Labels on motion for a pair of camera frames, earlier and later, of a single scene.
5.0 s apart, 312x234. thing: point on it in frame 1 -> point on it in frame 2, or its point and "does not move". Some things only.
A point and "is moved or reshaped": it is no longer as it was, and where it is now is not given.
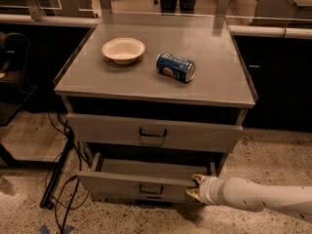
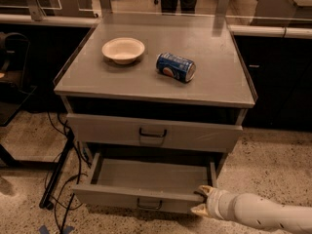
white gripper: (208, 189) -> (214, 202)
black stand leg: (57, 172) does not move
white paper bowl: (124, 50) does not move
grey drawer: (141, 180) is moved or reshaped
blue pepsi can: (175, 66) does not move
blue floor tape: (67, 230) does not move
